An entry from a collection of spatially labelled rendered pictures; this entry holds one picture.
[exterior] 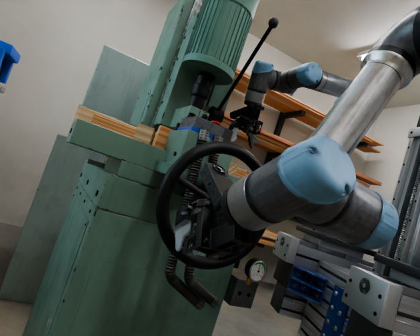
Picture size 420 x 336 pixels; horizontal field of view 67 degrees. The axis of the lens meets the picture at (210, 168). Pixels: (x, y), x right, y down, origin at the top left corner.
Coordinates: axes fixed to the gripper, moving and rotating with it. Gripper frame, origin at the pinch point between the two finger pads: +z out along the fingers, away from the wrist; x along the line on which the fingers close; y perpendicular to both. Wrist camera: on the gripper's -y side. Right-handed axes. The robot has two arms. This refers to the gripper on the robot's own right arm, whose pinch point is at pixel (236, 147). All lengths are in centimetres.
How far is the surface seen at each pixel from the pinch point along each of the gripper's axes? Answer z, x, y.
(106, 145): -8, -61, 25
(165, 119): -9.3, -35.4, 1.4
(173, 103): -15.0, -32.6, -0.3
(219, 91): -20.3, -9.9, -8.2
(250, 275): 21, -23, 48
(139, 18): -46, 34, -239
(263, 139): 36, 144, -133
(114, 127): -8, -55, 10
